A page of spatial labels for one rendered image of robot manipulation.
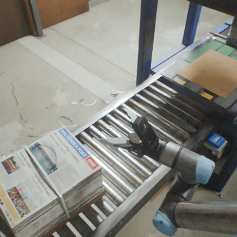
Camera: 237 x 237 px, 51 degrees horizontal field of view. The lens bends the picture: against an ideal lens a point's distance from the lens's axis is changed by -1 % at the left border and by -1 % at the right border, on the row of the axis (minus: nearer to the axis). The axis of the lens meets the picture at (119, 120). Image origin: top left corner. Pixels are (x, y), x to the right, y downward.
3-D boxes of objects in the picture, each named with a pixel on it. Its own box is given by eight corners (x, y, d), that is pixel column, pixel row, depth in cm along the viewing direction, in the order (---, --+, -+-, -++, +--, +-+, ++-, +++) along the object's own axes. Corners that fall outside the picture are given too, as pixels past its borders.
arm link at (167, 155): (172, 161, 72) (183, 140, 76) (157, 154, 74) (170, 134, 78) (170, 172, 78) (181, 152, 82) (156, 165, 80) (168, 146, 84)
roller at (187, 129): (192, 140, 141) (194, 134, 138) (131, 100, 164) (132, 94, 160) (198, 135, 144) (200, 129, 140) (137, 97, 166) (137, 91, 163)
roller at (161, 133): (179, 153, 135) (181, 147, 131) (118, 110, 157) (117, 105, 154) (184, 148, 137) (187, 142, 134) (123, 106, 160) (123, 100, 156)
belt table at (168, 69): (230, 126, 155) (235, 115, 148) (150, 80, 186) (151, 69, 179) (274, 78, 189) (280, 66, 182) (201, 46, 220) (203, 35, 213)
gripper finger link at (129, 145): (114, 151, 79) (142, 148, 79) (113, 148, 78) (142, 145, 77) (113, 138, 82) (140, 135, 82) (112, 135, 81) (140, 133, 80)
